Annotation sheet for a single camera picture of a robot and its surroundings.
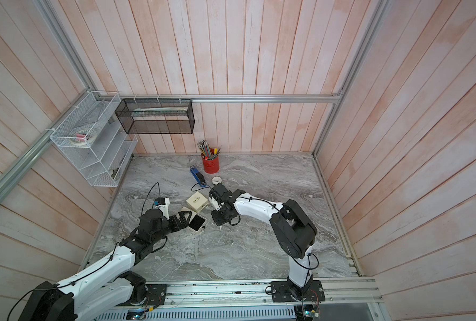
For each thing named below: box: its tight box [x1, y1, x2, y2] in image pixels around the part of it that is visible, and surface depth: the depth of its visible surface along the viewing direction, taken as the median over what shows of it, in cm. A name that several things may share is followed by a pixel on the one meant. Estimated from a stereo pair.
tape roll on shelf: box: [69, 129, 97, 147], surface depth 75 cm
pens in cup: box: [196, 139, 222, 161], surface depth 106 cm
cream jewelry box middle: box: [185, 191, 209, 212], surface depth 98 cm
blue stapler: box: [189, 164, 208, 188], surface depth 108 cm
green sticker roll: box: [211, 175, 222, 186], surface depth 108 cm
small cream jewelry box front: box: [177, 205, 208, 234], surface depth 92 cm
